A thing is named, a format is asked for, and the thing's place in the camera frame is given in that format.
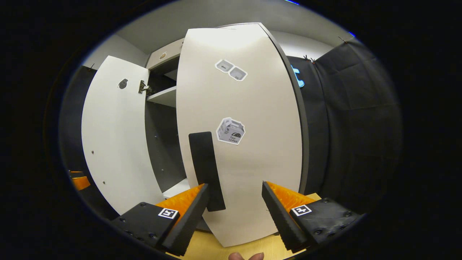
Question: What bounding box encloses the black backdrop cloth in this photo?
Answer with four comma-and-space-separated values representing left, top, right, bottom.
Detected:
58, 36, 404, 219

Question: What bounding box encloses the grey cabinet drawer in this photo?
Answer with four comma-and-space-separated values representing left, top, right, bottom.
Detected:
146, 37, 185, 70

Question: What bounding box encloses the black right door handle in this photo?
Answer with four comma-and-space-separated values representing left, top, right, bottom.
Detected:
188, 131, 226, 212

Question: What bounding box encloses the grey cabinet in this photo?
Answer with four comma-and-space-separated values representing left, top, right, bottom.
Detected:
144, 22, 310, 231

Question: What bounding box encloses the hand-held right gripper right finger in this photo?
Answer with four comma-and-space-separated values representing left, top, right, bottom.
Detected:
262, 181, 362, 253

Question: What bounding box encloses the grey cabinet door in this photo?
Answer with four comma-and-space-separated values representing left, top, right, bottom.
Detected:
176, 23, 304, 248
81, 55, 166, 215

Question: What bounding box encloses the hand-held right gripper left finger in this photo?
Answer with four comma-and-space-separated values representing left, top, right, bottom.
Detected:
110, 183, 210, 257

